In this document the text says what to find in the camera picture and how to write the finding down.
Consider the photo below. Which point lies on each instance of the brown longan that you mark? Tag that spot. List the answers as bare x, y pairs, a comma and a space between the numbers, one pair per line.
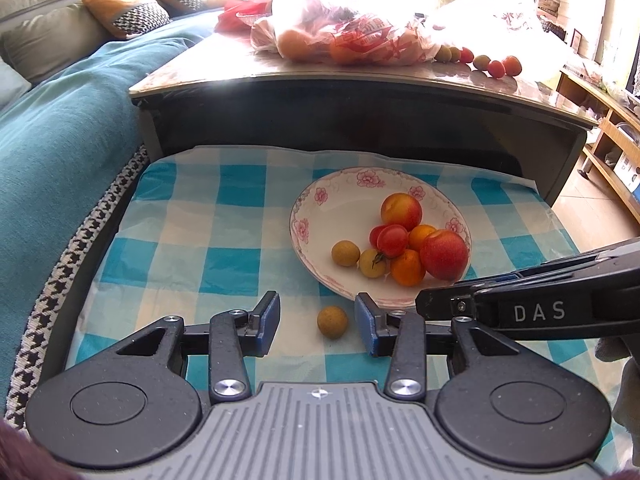
332, 322

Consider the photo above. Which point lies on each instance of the red tomato on table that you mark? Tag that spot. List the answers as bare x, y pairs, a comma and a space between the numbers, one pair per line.
496, 69

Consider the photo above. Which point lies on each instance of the tan longan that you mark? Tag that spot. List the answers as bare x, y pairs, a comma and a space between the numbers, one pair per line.
345, 253

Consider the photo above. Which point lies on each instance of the yellow loquat fruit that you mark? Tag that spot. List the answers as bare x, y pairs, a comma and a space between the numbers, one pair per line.
372, 264

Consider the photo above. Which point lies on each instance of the grey sofa cushion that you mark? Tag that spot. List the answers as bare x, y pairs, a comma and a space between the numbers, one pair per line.
39, 38

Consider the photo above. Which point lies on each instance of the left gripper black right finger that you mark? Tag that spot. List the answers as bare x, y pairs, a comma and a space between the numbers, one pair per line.
407, 339

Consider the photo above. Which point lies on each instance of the dark coffee table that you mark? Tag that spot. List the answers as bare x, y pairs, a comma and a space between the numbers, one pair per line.
223, 91

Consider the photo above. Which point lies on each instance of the red yellow peach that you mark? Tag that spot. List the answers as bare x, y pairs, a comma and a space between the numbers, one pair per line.
402, 209

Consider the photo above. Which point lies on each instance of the teal sofa blanket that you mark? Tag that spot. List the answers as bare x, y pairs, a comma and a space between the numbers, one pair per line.
62, 145

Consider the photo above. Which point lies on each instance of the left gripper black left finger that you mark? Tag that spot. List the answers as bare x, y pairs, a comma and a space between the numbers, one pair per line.
227, 339

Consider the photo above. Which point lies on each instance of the houndstooth stool edge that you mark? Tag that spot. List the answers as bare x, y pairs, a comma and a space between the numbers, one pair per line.
29, 360

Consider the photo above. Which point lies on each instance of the orange-red fruit table end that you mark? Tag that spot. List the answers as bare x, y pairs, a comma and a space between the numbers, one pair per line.
512, 65

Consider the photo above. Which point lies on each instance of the plastic bag of fruit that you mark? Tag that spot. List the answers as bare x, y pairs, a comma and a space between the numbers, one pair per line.
335, 31

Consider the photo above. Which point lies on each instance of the longan on table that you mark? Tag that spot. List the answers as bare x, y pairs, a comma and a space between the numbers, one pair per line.
455, 54
443, 55
481, 62

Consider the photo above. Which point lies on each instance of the orange mandarin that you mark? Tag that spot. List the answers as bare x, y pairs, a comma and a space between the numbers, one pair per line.
418, 234
407, 270

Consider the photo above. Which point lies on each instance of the wooden shelf unit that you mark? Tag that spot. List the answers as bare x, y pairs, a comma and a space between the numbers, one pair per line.
613, 153

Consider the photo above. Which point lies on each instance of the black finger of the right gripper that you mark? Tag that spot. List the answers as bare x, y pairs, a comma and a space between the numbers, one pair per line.
444, 304
531, 272

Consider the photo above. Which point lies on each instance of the red tomato with stem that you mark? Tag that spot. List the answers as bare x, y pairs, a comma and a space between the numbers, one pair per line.
393, 241

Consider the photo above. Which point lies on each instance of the blue white checkered cloth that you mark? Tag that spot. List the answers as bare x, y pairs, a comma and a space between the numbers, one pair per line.
207, 231

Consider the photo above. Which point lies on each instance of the large red apple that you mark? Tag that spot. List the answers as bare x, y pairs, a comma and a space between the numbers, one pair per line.
444, 255

